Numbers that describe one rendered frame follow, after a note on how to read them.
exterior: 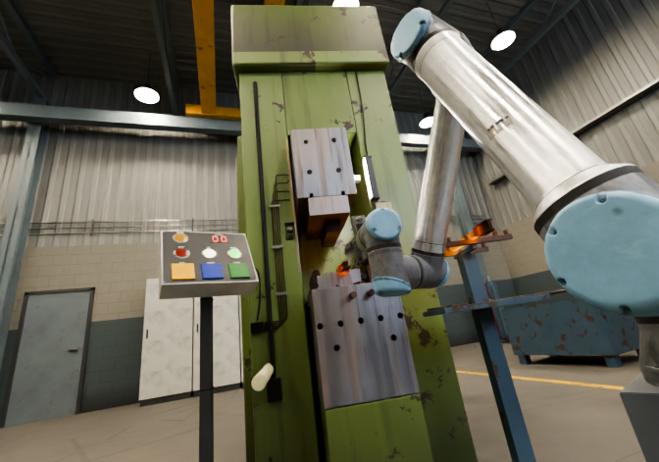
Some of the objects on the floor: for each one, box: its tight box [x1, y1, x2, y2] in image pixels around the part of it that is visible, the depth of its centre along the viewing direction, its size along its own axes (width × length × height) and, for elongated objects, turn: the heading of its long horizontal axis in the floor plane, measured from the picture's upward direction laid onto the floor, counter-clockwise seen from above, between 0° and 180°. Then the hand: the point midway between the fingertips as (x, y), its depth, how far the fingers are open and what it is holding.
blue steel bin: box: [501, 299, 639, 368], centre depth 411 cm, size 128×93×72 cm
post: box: [199, 296, 214, 462], centre depth 114 cm, size 4×4×108 cm
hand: (356, 250), depth 115 cm, fingers open, 6 cm apart
